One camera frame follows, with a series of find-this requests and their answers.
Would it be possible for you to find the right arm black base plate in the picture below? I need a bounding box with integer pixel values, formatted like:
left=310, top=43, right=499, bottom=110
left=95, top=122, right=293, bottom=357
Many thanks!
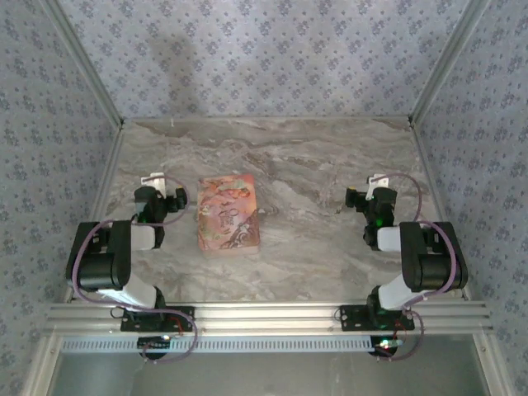
left=338, top=304, right=415, bottom=332

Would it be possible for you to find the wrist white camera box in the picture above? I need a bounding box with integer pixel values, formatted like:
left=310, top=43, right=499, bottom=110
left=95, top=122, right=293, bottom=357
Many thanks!
left=140, top=172, right=167, bottom=195
left=367, top=173, right=391, bottom=191

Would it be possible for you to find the aluminium mounting rail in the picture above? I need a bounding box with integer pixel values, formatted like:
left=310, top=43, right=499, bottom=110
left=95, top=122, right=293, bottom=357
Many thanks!
left=43, top=302, right=494, bottom=333

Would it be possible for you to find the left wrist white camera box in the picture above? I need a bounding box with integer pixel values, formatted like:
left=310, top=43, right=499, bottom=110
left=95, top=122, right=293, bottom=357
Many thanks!
left=140, top=172, right=167, bottom=195

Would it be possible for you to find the aluminium table side rail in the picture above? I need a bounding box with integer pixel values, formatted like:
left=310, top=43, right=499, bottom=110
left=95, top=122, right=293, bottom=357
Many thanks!
left=410, top=123, right=472, bottom=301
left=65, top=123, right=125, bottom=303

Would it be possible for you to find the white slotted cable duct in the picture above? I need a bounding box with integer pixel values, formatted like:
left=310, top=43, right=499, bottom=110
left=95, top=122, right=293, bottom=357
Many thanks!
left=61, top=336, right=383, bottom=354

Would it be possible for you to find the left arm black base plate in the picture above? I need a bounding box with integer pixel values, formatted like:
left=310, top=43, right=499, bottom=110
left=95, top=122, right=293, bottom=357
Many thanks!
left=120, top=305, right=196, bottom=332

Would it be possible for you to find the pink illustrated book box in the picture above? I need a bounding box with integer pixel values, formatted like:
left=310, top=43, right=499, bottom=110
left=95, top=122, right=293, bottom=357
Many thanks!
left=196, top=173, right=262, bottom=259

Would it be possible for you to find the grey metal sheet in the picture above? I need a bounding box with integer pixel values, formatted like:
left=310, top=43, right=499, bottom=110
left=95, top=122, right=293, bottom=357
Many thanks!
left=51, top=352, right=494, bottom=396

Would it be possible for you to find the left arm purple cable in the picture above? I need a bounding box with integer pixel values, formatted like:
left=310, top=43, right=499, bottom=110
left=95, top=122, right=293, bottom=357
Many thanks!
left=70, top=175, right=200, bottom=365

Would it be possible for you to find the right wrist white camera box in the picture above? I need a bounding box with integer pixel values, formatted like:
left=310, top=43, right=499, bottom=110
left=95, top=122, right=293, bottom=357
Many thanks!
left=367, top=173, right=391, bottom=191

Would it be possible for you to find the aluminium frame post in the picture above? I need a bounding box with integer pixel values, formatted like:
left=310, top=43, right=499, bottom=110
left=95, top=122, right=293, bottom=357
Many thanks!
left=40, top=0, right=125, bottom=130
left=407, top=0, right=493, bottom=130

